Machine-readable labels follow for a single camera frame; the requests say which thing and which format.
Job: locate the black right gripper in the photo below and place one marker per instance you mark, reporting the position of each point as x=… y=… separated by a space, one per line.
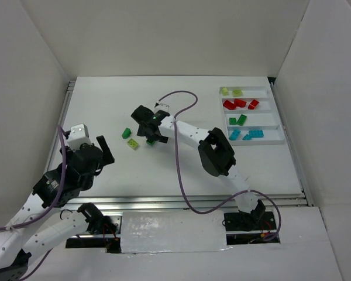
x=151 y=132

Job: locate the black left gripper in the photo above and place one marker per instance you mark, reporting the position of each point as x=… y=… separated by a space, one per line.
x=99 y=156

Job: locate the dark green lego brick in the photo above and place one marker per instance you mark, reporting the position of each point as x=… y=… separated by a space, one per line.
x=150 y=142

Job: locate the lime green lego brick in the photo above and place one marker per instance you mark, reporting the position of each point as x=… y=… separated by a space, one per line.
x=132 y=144

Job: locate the green sloped lego brick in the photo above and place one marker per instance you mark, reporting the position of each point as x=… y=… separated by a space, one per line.
x=126 y=133

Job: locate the small green square lego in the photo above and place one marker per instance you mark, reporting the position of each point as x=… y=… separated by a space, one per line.
x=233 y=121

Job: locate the blue rounded lego brick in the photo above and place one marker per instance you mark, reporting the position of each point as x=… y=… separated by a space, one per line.
x=234 y=135

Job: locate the red long lego brick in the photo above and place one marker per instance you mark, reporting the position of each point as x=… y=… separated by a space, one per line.
x=229 y=105

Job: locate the pale yellow small lego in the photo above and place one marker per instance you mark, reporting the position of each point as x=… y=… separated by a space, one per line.
x=224 y=91

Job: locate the red curved lego brick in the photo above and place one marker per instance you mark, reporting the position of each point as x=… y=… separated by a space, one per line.
x=240 y=103

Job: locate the green thin lego brick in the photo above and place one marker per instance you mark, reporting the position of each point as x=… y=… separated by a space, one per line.
x=241 y=120

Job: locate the pale yellow sloped lego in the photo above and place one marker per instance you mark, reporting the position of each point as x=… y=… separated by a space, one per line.
x=237 y=93

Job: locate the blue long lego brick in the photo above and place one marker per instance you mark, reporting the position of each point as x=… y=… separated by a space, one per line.
x=256 y=134

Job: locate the red rounded lego brick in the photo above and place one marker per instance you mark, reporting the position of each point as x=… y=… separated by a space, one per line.
x=253 y=104

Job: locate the small teal lego brick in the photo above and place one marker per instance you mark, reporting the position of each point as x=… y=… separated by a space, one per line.
x=247 y=137

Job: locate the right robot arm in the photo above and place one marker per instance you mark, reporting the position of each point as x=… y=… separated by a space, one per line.
x=216 y=155

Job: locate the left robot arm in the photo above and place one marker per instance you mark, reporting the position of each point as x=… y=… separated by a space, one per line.
x=21 y=242

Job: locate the white taped cover panel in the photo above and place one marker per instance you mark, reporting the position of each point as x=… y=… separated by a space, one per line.
x=172 y=231

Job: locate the white compartment tray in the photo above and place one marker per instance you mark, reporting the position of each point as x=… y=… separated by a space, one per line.
x=265 y=117

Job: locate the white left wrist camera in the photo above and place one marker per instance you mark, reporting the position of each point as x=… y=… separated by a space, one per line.
x=78 y=136

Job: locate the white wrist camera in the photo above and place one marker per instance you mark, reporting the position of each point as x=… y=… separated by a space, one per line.
x=161 y=106
x=78 y=136

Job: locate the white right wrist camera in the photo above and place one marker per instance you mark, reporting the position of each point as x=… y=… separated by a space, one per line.
x=161 y=106

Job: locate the aluminium front rail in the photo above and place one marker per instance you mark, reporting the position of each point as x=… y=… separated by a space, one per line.
x=203 y=203

